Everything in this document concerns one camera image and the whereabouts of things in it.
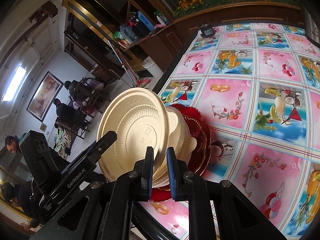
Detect small beige plastic bowl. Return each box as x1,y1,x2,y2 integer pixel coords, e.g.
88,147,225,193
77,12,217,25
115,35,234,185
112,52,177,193
97,88,169,181

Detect large beige plastic bowl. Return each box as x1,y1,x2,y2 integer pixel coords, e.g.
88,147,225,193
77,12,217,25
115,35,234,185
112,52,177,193
152,106,197,187

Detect large red glass plate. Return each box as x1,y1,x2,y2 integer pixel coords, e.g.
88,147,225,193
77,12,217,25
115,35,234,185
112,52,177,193
150,103,212,203

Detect white plastic bucket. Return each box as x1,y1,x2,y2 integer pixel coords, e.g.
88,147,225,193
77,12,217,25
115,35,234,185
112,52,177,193
142,56,163,77

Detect colourful patterned tablecloth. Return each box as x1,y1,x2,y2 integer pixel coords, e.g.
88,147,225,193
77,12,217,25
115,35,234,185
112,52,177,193
139,22,320,240

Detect wooden sideboard cabinet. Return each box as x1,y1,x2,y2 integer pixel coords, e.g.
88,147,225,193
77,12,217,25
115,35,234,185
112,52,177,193
125,0,304,73

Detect framed wall painting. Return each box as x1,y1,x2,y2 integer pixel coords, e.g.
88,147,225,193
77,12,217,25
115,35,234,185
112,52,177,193
26,71,62,122

